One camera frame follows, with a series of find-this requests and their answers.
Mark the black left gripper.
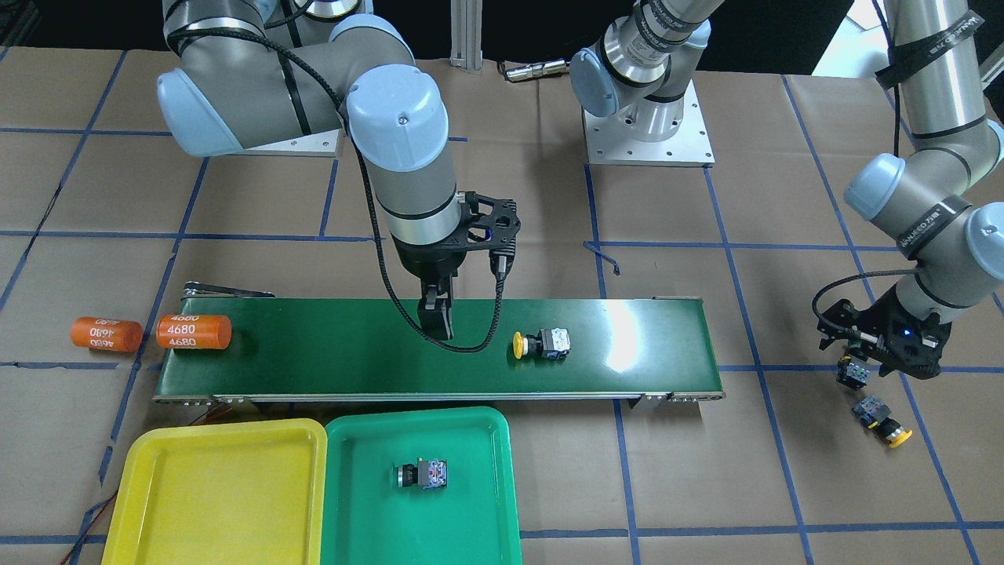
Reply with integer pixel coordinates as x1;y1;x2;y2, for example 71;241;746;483
815;289;951;380

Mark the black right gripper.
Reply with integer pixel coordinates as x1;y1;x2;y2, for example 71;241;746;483
392;191;521;342

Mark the green push button switch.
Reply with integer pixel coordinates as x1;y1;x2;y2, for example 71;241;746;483
395;458;449;490

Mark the orange 4680 cylinder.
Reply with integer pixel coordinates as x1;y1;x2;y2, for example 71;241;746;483
155;314;232;350
71;317;144;352

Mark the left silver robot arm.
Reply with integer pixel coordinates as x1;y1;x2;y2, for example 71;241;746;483
569;1;1002;389

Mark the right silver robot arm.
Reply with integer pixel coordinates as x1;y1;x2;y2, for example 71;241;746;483
157;1;521;352

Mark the green conveyor belt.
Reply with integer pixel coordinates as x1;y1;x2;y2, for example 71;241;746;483
153;296;725;403

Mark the green plastic tray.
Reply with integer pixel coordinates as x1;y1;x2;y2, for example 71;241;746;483
320;406;522;564

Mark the yellow plastic tray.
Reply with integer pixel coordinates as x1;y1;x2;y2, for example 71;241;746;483
103;418;327;564

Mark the yellow push button switch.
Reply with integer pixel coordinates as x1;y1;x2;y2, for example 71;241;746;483
851;395;913;448

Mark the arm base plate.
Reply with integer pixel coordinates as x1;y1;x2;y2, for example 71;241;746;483
227;61;352;158
582;83;716;168

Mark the aluminium frame post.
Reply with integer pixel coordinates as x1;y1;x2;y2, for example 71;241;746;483
449;0;483;74

